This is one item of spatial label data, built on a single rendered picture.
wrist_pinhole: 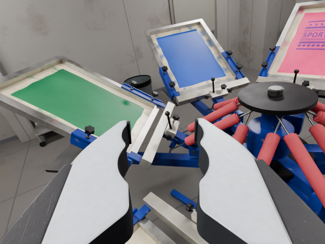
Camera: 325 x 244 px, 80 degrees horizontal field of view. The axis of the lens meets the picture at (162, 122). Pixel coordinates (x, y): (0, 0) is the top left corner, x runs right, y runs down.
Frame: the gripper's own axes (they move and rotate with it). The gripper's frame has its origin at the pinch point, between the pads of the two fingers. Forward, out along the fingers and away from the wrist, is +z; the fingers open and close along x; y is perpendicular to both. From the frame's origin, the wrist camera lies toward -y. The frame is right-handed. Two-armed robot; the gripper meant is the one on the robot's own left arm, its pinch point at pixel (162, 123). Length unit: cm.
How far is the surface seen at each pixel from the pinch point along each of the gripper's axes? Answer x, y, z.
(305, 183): 58, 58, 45
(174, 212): 4, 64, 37
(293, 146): 50, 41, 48
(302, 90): 62, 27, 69
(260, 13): 215, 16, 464
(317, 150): 74, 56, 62
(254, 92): 44, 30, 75
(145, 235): -8, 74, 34
